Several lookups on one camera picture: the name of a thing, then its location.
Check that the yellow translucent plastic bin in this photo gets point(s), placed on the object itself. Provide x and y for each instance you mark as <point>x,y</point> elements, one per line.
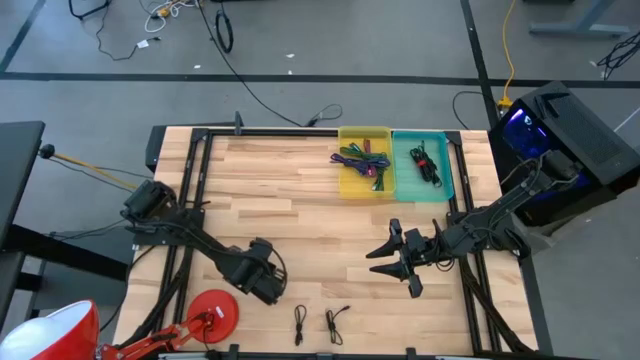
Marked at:
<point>355,187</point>

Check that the red jointed lamp arm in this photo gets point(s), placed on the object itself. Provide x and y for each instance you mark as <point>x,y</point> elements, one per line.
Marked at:
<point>165,337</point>

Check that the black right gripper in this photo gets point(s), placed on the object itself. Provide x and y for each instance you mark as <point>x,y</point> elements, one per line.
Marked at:
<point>422,247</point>

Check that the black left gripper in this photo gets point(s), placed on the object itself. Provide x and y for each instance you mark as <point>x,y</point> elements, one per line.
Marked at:
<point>255,280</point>

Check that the grey metal desk leg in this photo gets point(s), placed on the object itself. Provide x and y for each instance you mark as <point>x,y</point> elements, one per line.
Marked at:
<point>580,29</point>

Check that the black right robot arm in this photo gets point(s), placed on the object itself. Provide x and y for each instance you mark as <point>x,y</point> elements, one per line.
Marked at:
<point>500,215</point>

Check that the teal translucent plastic bin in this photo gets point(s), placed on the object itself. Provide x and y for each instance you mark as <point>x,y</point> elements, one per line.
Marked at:
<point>405,190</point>

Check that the black desk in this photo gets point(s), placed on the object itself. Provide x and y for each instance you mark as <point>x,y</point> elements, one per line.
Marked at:
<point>20,165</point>

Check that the yellow rod with black knob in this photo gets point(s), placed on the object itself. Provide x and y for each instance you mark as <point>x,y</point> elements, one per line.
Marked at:
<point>47,151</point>

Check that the black metal table frame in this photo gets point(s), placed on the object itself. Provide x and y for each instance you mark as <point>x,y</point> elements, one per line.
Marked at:
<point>280,132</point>

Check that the black computer tower blue glow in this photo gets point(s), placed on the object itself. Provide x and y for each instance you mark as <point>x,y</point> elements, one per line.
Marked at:
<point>595,130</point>

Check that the red round lamp base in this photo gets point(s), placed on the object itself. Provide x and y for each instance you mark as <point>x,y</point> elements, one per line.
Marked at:
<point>222,300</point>

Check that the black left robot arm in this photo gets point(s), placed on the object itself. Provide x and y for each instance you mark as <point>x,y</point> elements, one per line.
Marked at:
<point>200,240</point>

